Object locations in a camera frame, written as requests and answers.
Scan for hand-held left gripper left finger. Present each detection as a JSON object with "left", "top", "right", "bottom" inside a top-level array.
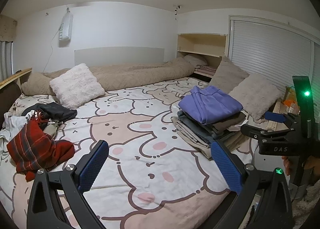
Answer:
[{"left": 26, "top": 140, "right": 110, "bottom": 229}]

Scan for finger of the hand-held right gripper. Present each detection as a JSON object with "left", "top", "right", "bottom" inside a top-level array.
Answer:
[
  {"left": 241, "top": 123, "right": 295, "bottom": 143},
  {"left": 264, "top": 111, "right": 300, "bottom": 132}
]

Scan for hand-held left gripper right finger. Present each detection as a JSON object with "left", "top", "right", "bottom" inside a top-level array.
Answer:
[{"left": 211, "top": 140, "right": 293, "bottom": 229}]

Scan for purple garment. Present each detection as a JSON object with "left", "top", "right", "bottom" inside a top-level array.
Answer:
[{"left": 178, "top": 86, "right": 243, "bottom": 124}]

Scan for person's right hand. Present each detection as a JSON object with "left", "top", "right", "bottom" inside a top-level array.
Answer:
[{"left": 282, "top": 155, "right": 320, "bottom": 176}]

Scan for orange packet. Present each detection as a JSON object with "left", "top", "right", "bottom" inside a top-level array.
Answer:
[{"left": 284, "top": 98, "right": 300, "bottom": 110}]

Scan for brown folded garment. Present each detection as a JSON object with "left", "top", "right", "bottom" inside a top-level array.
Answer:
[{"left": 212, "top": 111, "right": 247, "bottom": 131}]

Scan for cream fluffy pillow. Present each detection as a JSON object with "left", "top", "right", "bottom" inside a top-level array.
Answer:
[{"left": 229, "top": 72, "right": 283, "bottom": 122}]

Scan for beige folded pants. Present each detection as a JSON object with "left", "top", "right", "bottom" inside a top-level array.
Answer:
[{"left": 171, "top": 116, "right": 250, "bottom": 158}]

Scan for bear printed bed sheet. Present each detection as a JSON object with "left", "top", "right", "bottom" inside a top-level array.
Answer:
[{"left": 0, "top": 77, "right": 275, "bottom": 224}]

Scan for khaki garment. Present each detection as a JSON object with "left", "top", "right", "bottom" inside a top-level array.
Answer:
[{"left": 42, "top": 119, "right": 65, "bottom": 137}]

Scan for folded blue jeans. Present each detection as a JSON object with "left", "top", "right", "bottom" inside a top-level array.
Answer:
[{"left": 176, "top": 111, "right": 218, "bottom": 144}]

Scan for cream fluffy rug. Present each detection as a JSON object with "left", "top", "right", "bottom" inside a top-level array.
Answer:
[{"left": 292, "top": 186, "right": 320, "bottom": 219}]

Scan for red plaid scarf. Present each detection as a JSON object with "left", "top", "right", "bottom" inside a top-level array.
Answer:
[{"left": 6, "top": 110, "right": 75, "bottom": 182}]

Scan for dark grey garment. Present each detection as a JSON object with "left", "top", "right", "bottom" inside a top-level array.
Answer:
[{"left": 22, "top": 102, "right": 78, "bottom": 122}]

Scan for taupe plush pillow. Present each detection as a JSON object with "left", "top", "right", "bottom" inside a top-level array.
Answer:
[{"left": 209, "top": 56, "right": 250, "bottom": 92}]

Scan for white louvered door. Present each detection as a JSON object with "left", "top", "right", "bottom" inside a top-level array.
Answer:
[{"left": 228, "top": 14, "right": 320, "bottom": 109}]

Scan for folded pink cloth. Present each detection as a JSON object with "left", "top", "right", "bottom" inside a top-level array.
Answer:
[{"left": 194, "top": 66, "right": 217, "bottom": 77}]

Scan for white fluffy pillow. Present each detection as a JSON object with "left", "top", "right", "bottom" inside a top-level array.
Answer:
[{"left": 49, "top": 63, "right": 106, "bottom": 109}]

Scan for white crumpled garment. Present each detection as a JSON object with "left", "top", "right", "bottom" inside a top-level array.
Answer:
[{"left": 0, "top": 110, "right": 35, "bottom": 159}]

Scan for beige pillow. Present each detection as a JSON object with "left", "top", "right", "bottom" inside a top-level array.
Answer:
[{"left": 184, "top": 53, "right": 208, "bottom": 67}]

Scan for beige quilted duvet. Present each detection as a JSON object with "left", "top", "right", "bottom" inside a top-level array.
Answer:
[{"left": 21, "top": 57, "right": 197, "bottom": 95}]

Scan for white headboard panel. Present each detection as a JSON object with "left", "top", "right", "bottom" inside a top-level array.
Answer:
[{"left": 74, "top": 47, "right": 165, "bottom": 65}]

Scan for white curtain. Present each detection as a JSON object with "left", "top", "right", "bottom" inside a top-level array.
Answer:
[{"left": 0, "top": 41, "right": 13, "bottom": 79}]

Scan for beige patterned valance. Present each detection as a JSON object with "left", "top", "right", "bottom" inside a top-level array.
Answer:
[{"left": 0, "top": 15, "right": 18, "bottom": 43}]

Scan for wooden slatted rail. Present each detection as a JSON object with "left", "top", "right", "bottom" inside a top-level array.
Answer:
[{"left": 266, "top": 100, "right": 288, "bottom": 132}]

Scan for cream wall shelf niche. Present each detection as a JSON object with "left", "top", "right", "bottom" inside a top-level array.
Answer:
[{"left": 176, "top": 33, "right": 229, "bottom": 83}]

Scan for wooden bedside frame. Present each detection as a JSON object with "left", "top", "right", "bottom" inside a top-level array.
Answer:
[{"left": 0, "top": 67, "right": 33, "bottom": 129}]

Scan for white cable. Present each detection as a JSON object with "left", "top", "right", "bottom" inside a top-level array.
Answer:
[{"left": 41, "top": 32, "right": 60, "bottom": 74}]

